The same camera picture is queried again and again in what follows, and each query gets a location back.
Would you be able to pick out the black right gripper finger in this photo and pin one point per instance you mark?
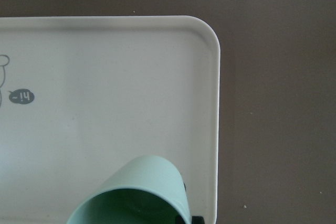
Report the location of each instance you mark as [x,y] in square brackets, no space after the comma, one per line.
[197,219]

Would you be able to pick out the green cup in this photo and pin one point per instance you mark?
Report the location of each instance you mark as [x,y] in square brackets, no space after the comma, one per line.
[148,189]

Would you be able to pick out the cream rabbit tray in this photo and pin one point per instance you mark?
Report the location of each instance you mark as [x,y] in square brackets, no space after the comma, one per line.
[82,96]

